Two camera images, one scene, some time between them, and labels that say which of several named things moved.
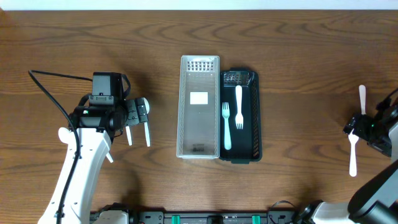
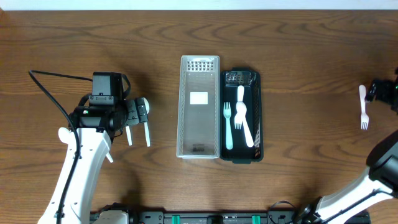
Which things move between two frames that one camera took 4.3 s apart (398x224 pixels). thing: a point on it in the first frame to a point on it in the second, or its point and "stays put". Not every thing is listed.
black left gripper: (133, 117) stays put
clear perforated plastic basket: (198, 124) stays put
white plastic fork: (362, 96) stays put
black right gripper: (366, 120) to (385, 94)
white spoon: (352, 168) to (241, 112)
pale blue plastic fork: (226, 114) stays put
